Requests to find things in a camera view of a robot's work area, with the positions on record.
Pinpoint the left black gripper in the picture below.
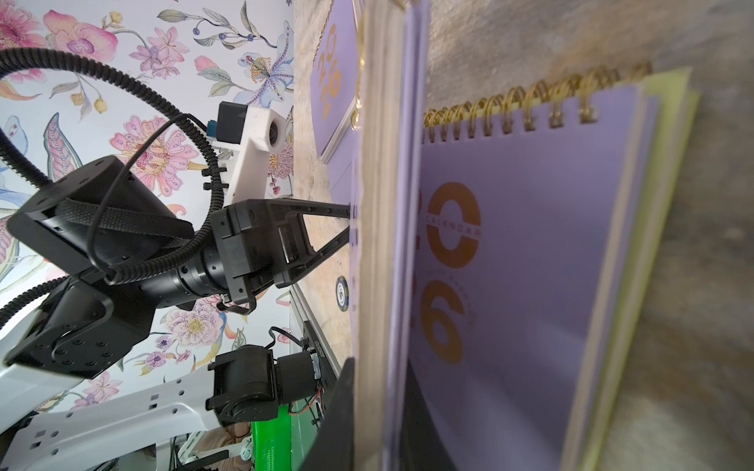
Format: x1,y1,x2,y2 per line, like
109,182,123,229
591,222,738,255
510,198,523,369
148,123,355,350
210,199,351,304

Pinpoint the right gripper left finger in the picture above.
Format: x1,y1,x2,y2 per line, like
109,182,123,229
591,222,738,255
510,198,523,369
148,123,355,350
300,357,355,471

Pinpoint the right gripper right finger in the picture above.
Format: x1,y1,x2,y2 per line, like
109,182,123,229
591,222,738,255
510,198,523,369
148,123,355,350
399,362,457,471

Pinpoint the purple calendar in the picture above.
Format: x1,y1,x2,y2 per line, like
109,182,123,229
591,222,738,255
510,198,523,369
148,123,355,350
410,72,659,470
309,0,362,163
350,1,430,470

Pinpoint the purple calendar back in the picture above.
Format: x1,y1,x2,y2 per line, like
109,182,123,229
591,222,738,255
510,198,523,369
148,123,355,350
309,0,362,163

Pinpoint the lime green 2026 calendar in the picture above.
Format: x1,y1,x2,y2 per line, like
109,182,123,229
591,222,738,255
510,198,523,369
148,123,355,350
578,65,700,470

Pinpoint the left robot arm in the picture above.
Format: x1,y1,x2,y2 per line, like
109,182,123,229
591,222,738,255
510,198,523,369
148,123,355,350
2,156,350,380

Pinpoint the small black round disc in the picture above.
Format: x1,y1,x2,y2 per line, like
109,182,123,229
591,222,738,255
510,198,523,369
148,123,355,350
335,276,350,312

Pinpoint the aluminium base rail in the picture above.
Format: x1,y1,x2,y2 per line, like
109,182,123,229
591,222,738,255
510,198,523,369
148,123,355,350
287,281,343,425

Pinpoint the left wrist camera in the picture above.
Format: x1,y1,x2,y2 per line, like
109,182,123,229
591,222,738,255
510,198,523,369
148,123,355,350
213,101,287,205

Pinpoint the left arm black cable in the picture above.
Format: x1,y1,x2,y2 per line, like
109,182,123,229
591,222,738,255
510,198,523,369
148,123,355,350
0,46,228,331

